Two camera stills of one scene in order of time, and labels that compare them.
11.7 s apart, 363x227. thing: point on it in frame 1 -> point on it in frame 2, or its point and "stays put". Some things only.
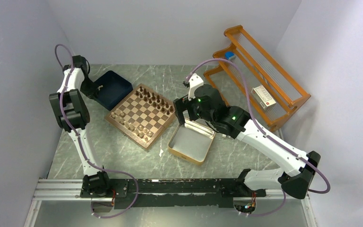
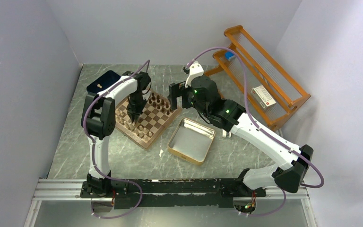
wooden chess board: x=142 y=117 stays put
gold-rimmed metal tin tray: x=191 y=142 stays put
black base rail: x=164 y=192 stays put
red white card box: x=264 y=98 stays put
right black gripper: x=180 y=105 -> x=176 y=90
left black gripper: x=90 y=92 -> x=133 y=112
